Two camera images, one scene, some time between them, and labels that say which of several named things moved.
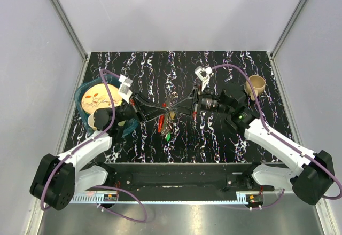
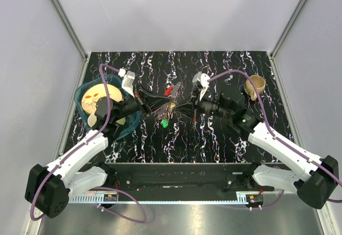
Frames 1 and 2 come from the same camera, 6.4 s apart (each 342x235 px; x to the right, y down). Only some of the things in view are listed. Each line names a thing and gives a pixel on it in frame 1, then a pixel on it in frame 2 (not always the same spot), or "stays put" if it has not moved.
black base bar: (177, 177) stays put
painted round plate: (96, 96) stays put
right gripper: (186, 107) stays put
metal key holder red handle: (161, 123) to (169, 91)
